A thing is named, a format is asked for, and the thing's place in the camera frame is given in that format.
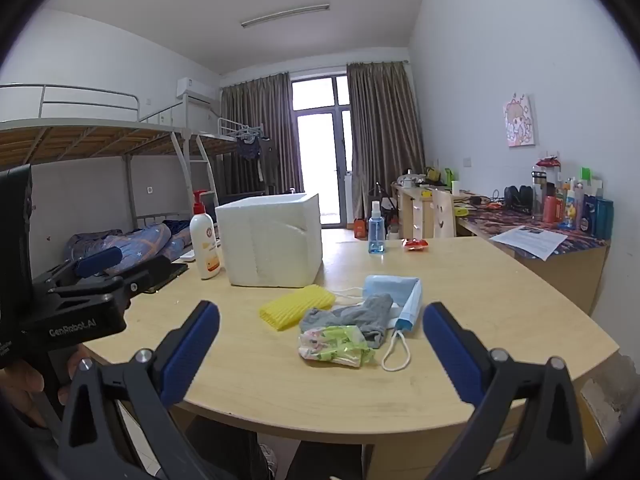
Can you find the white air conditioner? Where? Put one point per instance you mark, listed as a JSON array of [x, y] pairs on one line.
[[196, 91]]

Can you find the floral green plastic packet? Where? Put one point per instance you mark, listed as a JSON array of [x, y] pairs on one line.
[[332, 345]]

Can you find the brown curtain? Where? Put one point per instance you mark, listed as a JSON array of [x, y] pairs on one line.
[[270, 110], [385, 135]]

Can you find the white lotion pump bottle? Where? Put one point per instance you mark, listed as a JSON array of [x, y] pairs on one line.
[[205, 245]]

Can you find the black phone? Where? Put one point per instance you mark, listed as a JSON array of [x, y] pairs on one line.
[[172, 277]]

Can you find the black headphones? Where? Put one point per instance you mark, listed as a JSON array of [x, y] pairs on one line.
[[517, 197]]

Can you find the blue star-print quilt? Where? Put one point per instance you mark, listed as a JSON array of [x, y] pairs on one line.
[[145, 242]]

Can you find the dark hanging clothes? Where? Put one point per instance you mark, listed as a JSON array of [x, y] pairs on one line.
[[250, 152]]

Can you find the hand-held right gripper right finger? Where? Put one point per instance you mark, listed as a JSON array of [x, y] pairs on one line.
[[450, 355]]

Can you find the grey sock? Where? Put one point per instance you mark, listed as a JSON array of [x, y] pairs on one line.
[[360, 317]]

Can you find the printed paper sheet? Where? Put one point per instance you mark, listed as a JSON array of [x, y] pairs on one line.
[[530, 241]]

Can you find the group of toiletry bottles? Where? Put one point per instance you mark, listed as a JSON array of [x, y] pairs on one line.
[[575, 210]]

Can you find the glass balcony door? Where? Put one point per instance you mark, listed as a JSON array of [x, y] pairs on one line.
[[322, 160]]

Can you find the ceiling tube light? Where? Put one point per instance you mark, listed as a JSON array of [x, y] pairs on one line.
[[285, 16]]

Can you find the grey metal bunk bed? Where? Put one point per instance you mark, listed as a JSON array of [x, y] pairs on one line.
[[225, 140], [100, 132]]

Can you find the wooden chair with smiley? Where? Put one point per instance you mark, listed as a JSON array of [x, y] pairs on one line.
[[442, 215]]

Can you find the desk with printed cover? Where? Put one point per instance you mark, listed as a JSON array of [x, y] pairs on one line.
[[575, 270]]

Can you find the white foam box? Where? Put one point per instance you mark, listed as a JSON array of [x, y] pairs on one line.
[[272, 240]]

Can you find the red snack packet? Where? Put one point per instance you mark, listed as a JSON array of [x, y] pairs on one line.
[[416, 245]]

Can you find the pink cartoon wall poster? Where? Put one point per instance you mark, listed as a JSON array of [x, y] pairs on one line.
[[520, 120]]

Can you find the green bottle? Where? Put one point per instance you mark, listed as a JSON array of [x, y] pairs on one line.
[[451, 175]]

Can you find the grey bunk bed ladder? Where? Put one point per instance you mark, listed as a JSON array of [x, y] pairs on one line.
[[202, 160]]

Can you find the wooden desk with drawers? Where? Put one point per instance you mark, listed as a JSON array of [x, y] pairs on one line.
[[415, 210]]

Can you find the blue face mask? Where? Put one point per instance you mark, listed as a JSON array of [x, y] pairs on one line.
[[390, 290]]

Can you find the orange jug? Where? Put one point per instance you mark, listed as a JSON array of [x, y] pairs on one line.
[[360, 230]]

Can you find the blue spray bottle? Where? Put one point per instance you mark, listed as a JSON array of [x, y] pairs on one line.
[[376, 235]]

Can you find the person's left hand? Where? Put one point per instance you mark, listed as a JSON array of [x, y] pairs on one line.
[[25, 385]]

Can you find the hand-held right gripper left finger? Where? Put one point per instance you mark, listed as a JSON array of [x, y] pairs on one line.
[[192, 355]]

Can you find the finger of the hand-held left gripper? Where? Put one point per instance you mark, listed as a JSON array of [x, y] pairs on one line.
[[97, 260], [150, 275]]

